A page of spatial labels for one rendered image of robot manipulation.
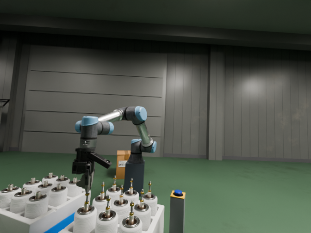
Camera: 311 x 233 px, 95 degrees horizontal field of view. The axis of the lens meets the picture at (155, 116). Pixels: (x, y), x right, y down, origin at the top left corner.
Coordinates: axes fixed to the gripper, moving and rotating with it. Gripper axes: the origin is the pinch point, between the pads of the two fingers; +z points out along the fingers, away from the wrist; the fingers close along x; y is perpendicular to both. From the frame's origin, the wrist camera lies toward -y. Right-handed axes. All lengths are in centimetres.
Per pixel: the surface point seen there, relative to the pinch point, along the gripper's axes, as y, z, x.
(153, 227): -31.7, 16.4, 1.5
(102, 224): -9.3, 10.2, 9.0
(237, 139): -243, -12, -243
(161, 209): -37.6, 16.4, -13.1
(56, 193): 24.4, 10.1, -17.7
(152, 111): -44, -67, -248
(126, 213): -18.2, 13.0, -3.4
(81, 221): 0.6, 11.3, 4.8
